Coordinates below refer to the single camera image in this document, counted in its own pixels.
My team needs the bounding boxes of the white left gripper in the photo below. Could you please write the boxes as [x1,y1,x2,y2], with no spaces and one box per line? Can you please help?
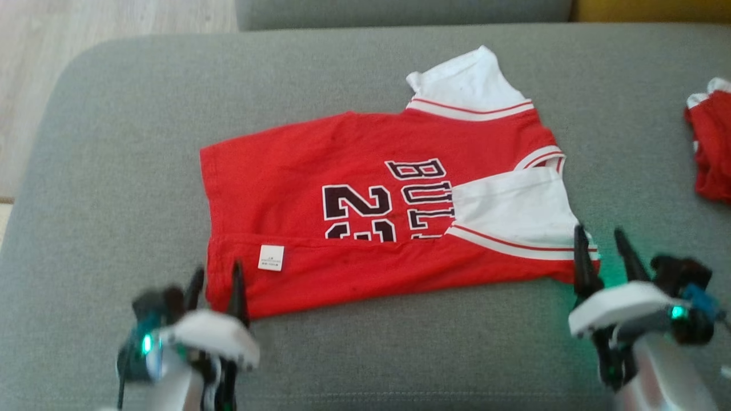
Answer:
[160,261,260,411]

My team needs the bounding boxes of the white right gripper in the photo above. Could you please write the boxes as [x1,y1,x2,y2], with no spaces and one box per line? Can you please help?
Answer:
[568,224,692,392]

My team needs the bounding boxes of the red printed basketball jersey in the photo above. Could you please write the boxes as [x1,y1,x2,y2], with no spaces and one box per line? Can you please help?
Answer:
[199,46,600,320]

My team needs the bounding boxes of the red shorts with white stripe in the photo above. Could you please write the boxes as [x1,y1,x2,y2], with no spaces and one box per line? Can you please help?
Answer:
[684,77,731,203]

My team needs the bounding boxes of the grey sofa seat cushion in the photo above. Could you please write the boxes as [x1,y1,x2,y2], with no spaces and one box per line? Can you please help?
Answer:
[0,23,731,411]

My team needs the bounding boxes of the cream floor rug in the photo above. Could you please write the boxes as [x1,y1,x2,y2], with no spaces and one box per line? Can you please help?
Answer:
[0,197,15,246]

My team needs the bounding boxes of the yellow sofa cushion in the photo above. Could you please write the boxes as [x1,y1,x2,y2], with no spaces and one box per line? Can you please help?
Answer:
[571,0,731,25]

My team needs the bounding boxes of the grey sofa back cushion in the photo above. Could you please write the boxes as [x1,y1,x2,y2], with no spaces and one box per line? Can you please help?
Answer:
[235,0,575,31]

